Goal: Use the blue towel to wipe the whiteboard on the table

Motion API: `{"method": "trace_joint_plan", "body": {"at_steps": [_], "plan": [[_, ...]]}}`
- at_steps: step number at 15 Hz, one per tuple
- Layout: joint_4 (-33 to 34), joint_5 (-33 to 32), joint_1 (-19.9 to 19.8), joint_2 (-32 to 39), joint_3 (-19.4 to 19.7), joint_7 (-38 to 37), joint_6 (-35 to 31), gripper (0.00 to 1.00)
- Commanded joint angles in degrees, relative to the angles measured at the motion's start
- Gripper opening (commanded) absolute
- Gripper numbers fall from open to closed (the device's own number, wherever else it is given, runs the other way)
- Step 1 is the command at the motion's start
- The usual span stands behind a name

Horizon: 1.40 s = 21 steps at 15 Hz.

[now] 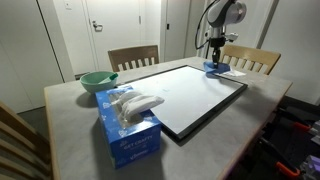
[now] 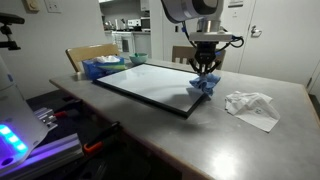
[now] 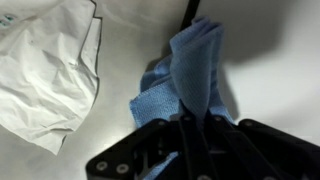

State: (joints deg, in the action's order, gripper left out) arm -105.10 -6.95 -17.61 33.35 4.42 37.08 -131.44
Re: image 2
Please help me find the white crumpled cloth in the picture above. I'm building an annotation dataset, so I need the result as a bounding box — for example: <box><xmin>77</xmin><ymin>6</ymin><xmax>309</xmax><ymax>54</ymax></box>
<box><xmin>224</xmin><ymin>90</ymin><xmax>282</xmax><ymax>134</ymax></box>

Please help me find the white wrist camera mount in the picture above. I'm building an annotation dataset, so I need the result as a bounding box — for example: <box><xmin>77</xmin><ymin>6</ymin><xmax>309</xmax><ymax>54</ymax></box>
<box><xmin>189</xmin><ymin>30</ymin><xmax>234</xmax><ymax>43</ymax></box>

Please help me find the metal lever door handle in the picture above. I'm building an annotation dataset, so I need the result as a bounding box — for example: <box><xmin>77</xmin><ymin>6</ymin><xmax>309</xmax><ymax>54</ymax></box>
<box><xmin>249</xmin><ymin>24</ymin><xmax>263</xmax><ymax>38</ymax></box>

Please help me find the white tissue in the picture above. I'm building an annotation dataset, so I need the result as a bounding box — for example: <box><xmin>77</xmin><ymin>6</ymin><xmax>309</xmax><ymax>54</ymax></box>
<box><xmin>95</xmin><ymin>55</ymin><xmax>121</xmax><ymax>64</ymax></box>

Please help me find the blue towel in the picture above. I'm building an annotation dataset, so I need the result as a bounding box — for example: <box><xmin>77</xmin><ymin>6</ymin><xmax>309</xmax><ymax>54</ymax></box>
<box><xmin>188</xmin><ymin>73</ymin><xmax>222</xmax><ymax>98</ymax></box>

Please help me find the small white kitchen appliance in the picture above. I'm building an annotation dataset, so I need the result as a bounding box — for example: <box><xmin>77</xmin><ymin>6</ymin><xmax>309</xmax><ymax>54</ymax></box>
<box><xmin>127</xmin><ymin>18</ymin><xmax>142</xmax><ymax>28</ymax></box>

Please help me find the dark wooden slat-back chair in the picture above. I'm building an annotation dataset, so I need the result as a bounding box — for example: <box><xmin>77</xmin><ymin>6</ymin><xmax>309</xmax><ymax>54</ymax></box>
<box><xmin>171</xmin><ymin>45</ymin><xmax>227</xmax><ymax>71</ymax></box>

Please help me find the black clamp orange handle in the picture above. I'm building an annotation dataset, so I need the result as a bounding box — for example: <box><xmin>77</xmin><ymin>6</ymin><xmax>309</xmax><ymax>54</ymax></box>
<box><xmin>82</xmin><ymin>120</ymin><xmax>122</xmax><ymax>156</ymax></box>
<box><xmin>53</xmin><ymin>98</ymin><xmax>84</xmax><ymax>120</ymax></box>

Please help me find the long black looped cable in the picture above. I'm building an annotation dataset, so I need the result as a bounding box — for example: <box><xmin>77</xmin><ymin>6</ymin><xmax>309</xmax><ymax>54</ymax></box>
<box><xmin>180</xmin><ymin>21</ymin><xmax>198</xmax><ymax>49</ymax></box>

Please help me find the white wall outlet plate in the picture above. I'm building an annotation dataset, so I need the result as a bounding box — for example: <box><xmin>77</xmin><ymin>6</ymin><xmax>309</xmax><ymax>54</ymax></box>
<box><xmin>44</xmin><ymin>0</ymin><xmax>63</xmax><ymax>14</ymax></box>

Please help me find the black camera on stand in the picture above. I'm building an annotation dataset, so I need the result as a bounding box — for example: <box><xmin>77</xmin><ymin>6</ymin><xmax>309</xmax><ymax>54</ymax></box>
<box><xmin>0</xmin><ymin>12</ymin><xmax>26</xmax><ymax>51</ymax></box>

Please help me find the white door with latch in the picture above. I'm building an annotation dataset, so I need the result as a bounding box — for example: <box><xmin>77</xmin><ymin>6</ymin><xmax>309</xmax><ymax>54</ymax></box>
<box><xmin>162</xmin><ymin>0</ymin><xmax>205</xmax><ymax>63</ymax></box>

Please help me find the beige round thermostat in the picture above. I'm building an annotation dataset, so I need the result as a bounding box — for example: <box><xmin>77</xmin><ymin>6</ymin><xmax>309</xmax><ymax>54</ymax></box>
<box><xmin>22</xmin><ymin>0</ymin><xmax>41</xmax><ymax>14</ymax></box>

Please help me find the short black cable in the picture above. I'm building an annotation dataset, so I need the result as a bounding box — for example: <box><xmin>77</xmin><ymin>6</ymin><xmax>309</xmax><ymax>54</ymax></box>
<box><xmin>218</xmin><ymin>33</ymin><xmax>245</xmax><ymax>53</ymax></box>

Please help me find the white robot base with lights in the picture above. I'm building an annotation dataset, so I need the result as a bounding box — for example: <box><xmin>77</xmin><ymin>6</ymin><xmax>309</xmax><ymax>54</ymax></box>
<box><xmin>0</xmin><ymin>54</ymin><xmax>51</xmax><ymax>174</ymax></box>

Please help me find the light wooden slat-back chair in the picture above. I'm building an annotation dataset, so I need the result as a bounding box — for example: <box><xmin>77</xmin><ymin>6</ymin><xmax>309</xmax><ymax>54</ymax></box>
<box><xmin>65</xmin><ymin>43</ymin><xmax>120</xmax><ymax>74</ymax></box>

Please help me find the blue tissue box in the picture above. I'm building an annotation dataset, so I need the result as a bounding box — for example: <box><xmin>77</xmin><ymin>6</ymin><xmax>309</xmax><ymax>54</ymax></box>
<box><xmin>81</xmin><ymin>55</ymin><xmax>128</xmax><ymax>81</ymax></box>

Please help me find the white kitchen cabinet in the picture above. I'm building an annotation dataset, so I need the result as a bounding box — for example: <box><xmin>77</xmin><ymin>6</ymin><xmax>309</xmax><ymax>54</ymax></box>
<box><xmin>104</xmin><ymin>30</ymin><xmax>152</xmax><ymax>58</ymax></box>

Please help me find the black framed whiteboard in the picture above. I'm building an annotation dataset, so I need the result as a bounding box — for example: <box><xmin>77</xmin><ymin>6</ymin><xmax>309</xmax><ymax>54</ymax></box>
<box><xmin>92</xmin><ymin>62</ymin><xmax>210</xmax><ymax>119</ymax></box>

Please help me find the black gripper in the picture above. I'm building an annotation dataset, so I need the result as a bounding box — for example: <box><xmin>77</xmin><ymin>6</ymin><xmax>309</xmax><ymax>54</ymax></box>
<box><xmin>188</xmin><ymin>41</ymin><xmax>223</xmax><ymax>78</ymax></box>

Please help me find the white door with lever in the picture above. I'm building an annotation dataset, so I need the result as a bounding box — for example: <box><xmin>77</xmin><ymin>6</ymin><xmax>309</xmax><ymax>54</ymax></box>
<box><xmin>238</xmin><ymin>0</ymin><xmax>320</xmax><ymax>86</ymax></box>

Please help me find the microwave oven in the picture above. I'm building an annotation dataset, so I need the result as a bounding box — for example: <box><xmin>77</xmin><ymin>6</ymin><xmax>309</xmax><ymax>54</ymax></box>
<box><xmin>140</xmin><ymin>17</ymin><xmax>151</xmax><ymax>32</ymax></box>

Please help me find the aluminium extrusion rail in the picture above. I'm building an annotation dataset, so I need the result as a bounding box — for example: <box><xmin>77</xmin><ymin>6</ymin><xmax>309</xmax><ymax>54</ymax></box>
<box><xmin>33</xmin><ymin>107</ymin><xmax>58</xmax><ymax>132</ymax></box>
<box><xmin>0</xmin><ymin>133</ymin><xmax>84</xmax><ymax>180</ymax></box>

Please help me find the green bowl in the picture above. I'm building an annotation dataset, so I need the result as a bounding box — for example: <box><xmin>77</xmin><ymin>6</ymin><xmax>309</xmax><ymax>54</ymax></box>
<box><xmin>128</xmin><ymin>52</ymin><xmax>149</xmax><ymax>66</ymax></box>

